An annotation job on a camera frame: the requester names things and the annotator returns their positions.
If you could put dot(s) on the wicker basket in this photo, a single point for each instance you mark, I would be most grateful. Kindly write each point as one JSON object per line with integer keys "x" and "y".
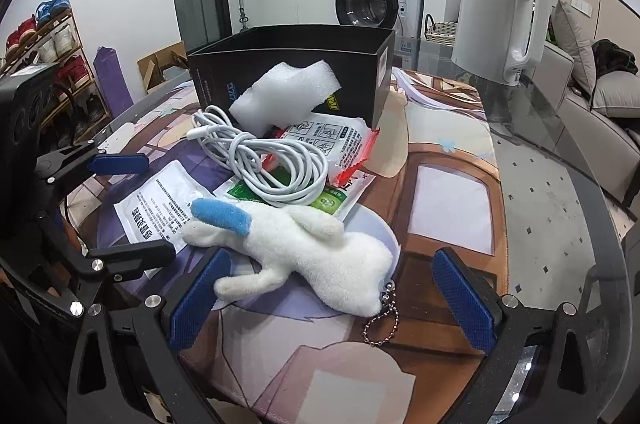
{"x": 442, "y": 31}

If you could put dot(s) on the white packet with red edges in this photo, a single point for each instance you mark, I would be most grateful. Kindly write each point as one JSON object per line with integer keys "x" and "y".
{"x": 325, "y": 139}

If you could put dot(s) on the white packet with black text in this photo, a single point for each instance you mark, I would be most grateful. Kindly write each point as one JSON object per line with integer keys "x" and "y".
{"x": 150, "y": 209}

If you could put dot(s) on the grey sofa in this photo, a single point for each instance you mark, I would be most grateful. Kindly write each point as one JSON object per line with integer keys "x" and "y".
{"x": 590, "y": 134}

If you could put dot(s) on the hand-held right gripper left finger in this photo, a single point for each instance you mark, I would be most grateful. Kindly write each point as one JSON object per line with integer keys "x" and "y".
{"x": 200, "y": 299}

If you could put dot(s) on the printed table mat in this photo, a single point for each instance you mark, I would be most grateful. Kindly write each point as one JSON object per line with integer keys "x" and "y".
{"x": 450, "y": 204}

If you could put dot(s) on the wall light switch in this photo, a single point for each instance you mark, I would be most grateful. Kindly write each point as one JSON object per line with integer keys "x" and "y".
{"x": 581, "y": 5}

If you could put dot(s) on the black cardboard box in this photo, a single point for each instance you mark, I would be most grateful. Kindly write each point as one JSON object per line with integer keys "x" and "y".
{"x": 225, "y": 69}

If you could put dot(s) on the wooden shoe rack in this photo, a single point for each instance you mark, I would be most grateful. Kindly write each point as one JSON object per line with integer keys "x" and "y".
{"x": 65, "y": 104}

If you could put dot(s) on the white foam piece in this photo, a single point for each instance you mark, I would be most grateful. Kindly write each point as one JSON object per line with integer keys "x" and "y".
{"x": 280, "y": 94}

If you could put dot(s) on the white sneaker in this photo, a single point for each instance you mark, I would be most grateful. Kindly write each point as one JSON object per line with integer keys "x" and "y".
{"x": 57, "y": 44}

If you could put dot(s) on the green medicine packet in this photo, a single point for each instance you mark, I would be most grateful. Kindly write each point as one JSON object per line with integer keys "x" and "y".
{"x": 332, "y": 200}

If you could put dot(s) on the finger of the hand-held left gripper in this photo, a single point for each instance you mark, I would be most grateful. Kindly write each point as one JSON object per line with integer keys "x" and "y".
{"x": 135, "y": 256}
{"x": 120, "y": 164}

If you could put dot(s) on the brown cardboard box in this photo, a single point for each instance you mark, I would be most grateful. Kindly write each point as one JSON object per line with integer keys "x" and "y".
{"x": 160, "y": 64}

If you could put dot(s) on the purple yoga mat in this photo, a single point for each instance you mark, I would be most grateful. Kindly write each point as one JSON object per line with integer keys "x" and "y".
{"x": 112, "y": 79}

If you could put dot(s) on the white electric kettle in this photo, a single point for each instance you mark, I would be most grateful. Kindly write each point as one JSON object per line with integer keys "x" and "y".
{"x": 487, "y": 14}

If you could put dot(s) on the dark clothing pile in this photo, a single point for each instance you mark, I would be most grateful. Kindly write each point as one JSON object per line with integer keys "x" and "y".
{"x": 615, "y": 56}

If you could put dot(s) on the red sneaker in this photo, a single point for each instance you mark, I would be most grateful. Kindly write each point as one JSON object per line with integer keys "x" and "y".
{"x": 20, "y": 35}

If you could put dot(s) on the blue sneaker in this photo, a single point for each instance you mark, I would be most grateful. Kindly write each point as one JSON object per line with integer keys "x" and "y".
{"x": 60, "y": 1}
{"x": 44, "y": 11}

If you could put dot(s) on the white plush rabbit toy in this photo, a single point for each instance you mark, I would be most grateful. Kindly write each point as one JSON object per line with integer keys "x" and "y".
{"x": 320, "y": 264}

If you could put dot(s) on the grey cushion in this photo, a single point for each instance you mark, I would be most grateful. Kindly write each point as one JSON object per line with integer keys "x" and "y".
{"x": 572, "y": 44}

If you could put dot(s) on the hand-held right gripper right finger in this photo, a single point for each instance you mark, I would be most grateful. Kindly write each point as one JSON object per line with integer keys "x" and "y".
{"x": 462, "y": 304}

